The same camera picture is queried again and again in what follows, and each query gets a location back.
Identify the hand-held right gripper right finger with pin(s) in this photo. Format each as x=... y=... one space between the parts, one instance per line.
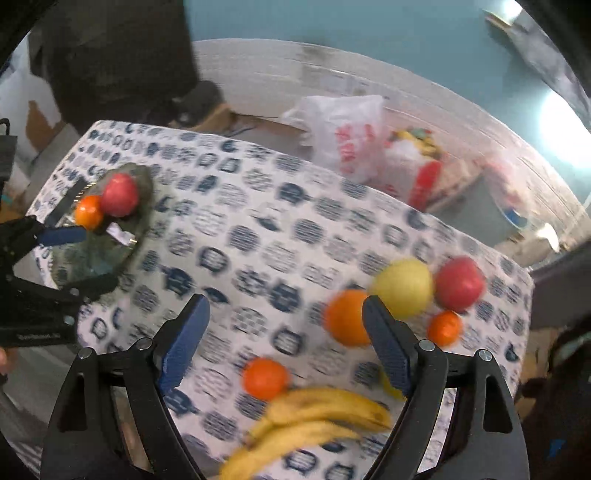
x=388 y=346

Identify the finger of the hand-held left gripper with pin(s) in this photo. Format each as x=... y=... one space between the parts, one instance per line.
x=60 y=236
x=90 y=285

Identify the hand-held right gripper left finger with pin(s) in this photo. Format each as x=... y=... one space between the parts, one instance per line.
x=184 y=344

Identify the tinted glass plate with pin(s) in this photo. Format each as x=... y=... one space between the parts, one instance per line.
x=92 y=261

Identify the small orange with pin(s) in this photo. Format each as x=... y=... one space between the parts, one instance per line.
x=444 y=328
x=88 y=212
x=264 y=378

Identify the large orange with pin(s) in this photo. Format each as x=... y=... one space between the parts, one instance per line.
x=345 y=318

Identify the small red apple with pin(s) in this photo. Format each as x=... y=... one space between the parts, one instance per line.
x=120 y=194

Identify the large red apple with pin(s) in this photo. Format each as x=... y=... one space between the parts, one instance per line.
x=459 y=284

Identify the yellow banana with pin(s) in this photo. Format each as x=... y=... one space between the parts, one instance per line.
x=323 y=406
x=286 y=447

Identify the cat print tablecloth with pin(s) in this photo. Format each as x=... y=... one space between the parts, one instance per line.
x=286 y=230

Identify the dark cloth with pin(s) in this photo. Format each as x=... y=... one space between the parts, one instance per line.
x=554 y=392

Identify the plastic bag of colourful packets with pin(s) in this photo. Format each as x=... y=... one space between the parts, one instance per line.
x=422 y=157

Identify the black round object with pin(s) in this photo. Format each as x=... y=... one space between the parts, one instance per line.
x=198 y=101

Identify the white plastic bag red print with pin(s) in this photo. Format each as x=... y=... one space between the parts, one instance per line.
x=341 y=134

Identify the cardboard box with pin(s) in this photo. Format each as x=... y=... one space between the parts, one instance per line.
x=258 y=124

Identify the patterned grey curtain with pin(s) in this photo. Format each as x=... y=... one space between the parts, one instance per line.
x=545 y=50

